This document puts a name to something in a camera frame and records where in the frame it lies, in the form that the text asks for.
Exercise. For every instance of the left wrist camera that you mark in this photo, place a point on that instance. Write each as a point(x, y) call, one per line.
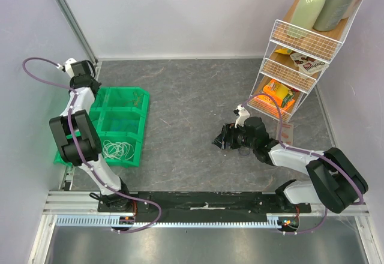
point(66, 67)

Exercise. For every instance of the aluminium rail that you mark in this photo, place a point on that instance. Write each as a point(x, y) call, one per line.
point(77, 208)

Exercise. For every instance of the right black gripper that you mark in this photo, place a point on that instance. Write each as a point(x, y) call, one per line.
point(229, 137)

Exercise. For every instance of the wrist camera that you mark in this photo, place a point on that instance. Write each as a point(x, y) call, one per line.
point(242, 115)
point(66, 67)

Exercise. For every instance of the light green spray bottle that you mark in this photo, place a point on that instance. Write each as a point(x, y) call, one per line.
point(304, 17)

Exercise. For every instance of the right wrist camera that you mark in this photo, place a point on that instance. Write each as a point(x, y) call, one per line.
point(242, 115)

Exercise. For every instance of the green compartment bin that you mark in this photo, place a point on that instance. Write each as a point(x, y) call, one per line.
point(119, 116)

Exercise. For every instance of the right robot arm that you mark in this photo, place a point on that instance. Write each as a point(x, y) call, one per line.
point(334, 181)

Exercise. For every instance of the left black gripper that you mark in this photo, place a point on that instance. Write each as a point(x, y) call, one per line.
point(98, 84)

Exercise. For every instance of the white wire shelf rack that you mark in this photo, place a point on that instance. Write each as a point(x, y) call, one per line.
point(322, 46)

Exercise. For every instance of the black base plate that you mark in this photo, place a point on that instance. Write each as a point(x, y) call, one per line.
point(213, 207)

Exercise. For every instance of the small pink card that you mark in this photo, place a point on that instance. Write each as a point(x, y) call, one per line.
point(285, 132)

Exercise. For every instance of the yellow snack bag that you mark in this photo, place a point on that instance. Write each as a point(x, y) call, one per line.
point(284, 51)

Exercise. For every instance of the chobani yogurt pack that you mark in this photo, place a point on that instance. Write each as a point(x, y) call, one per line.
point(307, 65)

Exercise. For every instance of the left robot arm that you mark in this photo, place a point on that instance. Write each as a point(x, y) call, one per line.
point(78, 142)

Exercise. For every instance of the orange snack box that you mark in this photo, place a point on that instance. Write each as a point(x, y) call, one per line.
point(275, 91)

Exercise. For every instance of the dark green bottle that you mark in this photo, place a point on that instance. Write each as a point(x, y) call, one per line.
point(331, 14)

